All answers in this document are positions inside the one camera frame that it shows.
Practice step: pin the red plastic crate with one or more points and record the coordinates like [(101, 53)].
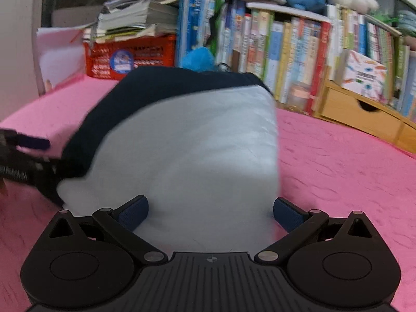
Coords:
[(143, 57)]

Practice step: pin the blue plush ball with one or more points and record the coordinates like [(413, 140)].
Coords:
[(198, 59)]

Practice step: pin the row of slim colourful books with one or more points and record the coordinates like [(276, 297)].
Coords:
[(386, 42)]

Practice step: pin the white printed cardboard box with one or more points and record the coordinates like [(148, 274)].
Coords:
[(362, 76)]

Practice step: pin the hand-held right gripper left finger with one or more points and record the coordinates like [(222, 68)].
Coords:
[(132, 213)]

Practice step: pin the white and navy jacket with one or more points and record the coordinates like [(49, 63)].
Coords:
[(195, 152)]

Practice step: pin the wooden drawer organizer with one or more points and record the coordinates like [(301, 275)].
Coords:
[(357, 120)]

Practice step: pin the stack of papers and booklets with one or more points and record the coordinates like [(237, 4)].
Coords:
[(139, 16)]

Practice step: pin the row of tall paperback books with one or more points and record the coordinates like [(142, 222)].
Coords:
[(260, 45)]

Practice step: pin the glass jar with pink lid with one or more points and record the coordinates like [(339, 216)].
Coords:
[(300, 99)]

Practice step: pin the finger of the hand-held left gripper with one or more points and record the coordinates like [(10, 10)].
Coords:
[(47, 178), (32, 142)]

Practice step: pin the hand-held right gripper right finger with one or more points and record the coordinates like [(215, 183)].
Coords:
[(288, 214)]

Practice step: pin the white paper sheet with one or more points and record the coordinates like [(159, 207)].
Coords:
[(60, 55)]

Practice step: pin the pink rabbit-pattern towel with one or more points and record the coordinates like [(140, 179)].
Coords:
[(331, 175)]

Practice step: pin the miniature metal bicycle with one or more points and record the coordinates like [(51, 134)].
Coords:
[(224, 67)]

